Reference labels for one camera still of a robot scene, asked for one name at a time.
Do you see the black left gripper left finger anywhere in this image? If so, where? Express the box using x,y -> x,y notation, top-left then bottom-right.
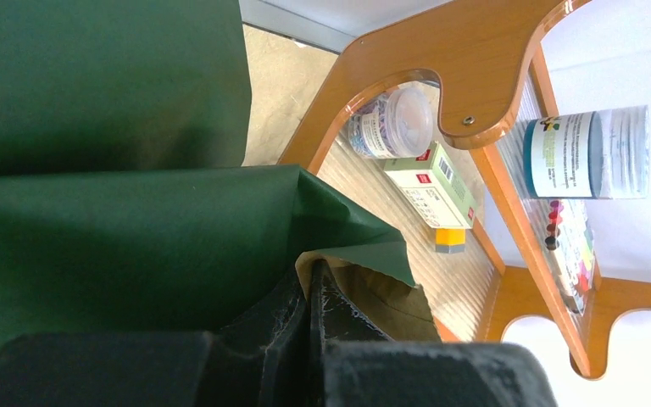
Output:
0,272 -> 308,406

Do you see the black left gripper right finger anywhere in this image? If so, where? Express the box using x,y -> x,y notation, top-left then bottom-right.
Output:
309,260 -> 557,407

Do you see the green paper bag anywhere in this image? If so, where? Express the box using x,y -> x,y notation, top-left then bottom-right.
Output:
0,1 -> 437,348

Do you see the yellow grey sponge block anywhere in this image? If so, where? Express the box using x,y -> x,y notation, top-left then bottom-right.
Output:
435,229 -> 466,254

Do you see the small white box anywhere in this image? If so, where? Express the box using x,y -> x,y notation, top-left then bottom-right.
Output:
383,141 -> 477,229

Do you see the small clear glass jar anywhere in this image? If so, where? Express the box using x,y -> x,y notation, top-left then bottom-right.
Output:
347,87 -> 433,159

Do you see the pack of coloured markers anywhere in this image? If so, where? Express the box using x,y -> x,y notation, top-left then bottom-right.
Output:
544,199 -> 595,315

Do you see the orange wooden shelf rack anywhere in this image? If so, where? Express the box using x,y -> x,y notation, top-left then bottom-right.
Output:
280,1 -> 651,379

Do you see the white jar with blue lid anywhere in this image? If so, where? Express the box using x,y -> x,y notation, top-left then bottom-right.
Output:
522,105 -> 649,199

